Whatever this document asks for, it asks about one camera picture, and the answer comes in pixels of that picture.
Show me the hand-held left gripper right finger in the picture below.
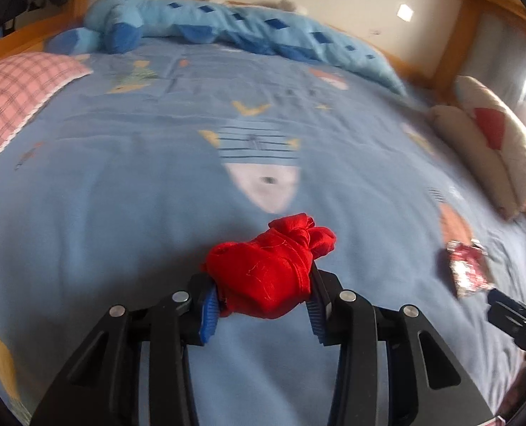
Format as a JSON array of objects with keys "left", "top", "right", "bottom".
[{"left": 305, "top": 260, "right": 497, "bottom": 426}]

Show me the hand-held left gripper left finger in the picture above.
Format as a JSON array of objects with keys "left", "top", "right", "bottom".
[{"left": 29, "top": 273, "right": 222, "bottom": 426}]

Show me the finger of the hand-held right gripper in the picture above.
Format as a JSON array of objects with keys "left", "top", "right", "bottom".
[{"left": 487, "top": 290, "right": 526, "bottom": 356}]

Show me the red plastic bag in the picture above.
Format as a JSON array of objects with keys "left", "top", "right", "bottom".
[{"left": 201, "top": 213, "right": 338, "bottom": 320}]

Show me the red silver snack wrapper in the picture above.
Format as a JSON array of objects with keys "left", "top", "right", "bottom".
[{"left": 445, "top": 239, "right": 495, "bottom": 299}]

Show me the blue printed blanket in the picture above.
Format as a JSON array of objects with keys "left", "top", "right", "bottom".
[{"left": 0, "top": 38, "right": 526, "bottom": 426}]

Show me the white cushion with red print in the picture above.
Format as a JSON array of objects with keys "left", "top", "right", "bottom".
[{"left": 456, "top": 75, "right": 526, "bottom": 210}]

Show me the pink plaid pillow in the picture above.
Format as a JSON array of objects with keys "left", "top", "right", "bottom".
[{"left": 0, "top": 51, "right": 95, "bottom": 184}]

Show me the long blue plush toy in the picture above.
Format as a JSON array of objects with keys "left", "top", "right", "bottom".
[{"left": 45, "top": 0, "right": 408, "bottom": 97}]

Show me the wooden bed frame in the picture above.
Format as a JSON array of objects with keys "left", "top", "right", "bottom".
[{"left": 0, "top": 0, "right": 526, "bottom": 98}]

